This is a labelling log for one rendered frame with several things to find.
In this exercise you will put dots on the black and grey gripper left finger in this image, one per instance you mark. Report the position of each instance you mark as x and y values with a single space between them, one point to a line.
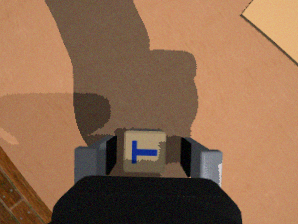
98 158

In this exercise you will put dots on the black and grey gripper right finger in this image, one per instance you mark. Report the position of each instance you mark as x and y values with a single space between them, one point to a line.
198 161

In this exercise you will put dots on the tan flat mat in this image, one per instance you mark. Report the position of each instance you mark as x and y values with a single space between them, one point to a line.
277 20

